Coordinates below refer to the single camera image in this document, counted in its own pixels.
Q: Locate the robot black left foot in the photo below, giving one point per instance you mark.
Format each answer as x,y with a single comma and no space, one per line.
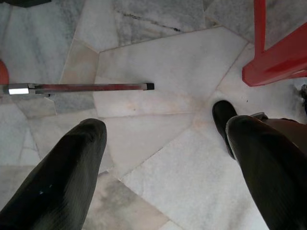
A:
223,112

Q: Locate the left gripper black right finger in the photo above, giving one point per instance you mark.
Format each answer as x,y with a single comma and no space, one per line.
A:
275,179

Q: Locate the orange bin green liner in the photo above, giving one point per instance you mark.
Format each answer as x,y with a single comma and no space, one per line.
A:
3,72

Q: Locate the silver metal clothes rack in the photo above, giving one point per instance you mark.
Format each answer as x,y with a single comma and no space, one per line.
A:
96,87

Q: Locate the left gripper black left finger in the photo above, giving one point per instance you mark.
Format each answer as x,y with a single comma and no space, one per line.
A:
60,179

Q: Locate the robot left leg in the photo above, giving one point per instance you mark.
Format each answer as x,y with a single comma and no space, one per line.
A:
287,129

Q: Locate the dark grey fabric sofa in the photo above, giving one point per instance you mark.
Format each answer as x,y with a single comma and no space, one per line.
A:
26,2

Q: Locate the red plastic stool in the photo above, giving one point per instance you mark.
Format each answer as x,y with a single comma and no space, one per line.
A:
275,60

